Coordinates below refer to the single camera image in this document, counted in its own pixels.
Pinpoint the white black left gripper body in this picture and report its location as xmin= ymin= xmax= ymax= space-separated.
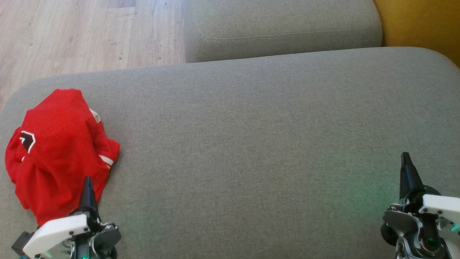
xmin=23 ymin=213 xmax=105 ymax=259

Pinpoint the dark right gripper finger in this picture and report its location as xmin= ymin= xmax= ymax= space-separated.
xmin=400 ymin=152 xmax=424 ymax=200

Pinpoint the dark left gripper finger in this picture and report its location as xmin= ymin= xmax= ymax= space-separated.
xmin=78 ymin=176 xmax=99 ymax=216

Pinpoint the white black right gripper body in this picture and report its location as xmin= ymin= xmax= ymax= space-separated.
xmin=400 ymin=186 xmax=460 ymax=225

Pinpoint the red white basketball jersey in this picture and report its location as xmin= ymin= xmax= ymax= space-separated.
xmin=5 ymin=88 xmax=120 ymax=226

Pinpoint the large yellow sofa cushion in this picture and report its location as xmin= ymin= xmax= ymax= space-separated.
xmin=373 ymin=0 xmax=460 ymax=69

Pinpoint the small grey sofa cushion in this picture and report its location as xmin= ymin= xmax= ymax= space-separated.
xmin=184 ymin=0 xmax=382 ymax=64

